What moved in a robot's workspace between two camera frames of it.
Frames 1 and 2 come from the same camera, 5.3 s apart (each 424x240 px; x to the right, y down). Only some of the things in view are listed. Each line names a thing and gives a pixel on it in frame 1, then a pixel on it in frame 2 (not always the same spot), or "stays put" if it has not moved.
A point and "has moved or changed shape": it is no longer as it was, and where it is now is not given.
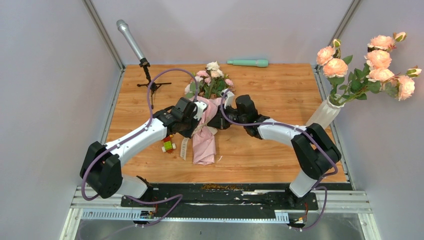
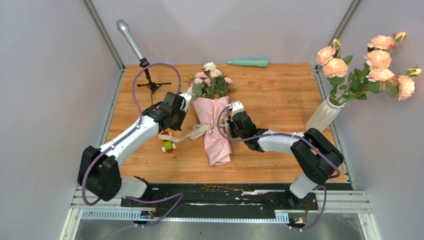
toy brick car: [168, 146] stays put
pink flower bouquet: [207, 86] has moved or changed shape
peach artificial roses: [375, 75] stays put
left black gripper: [196, 123] -> [178, 126]
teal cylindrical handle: [260, 63] stays put
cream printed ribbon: [213, 130] has moved or changed shape
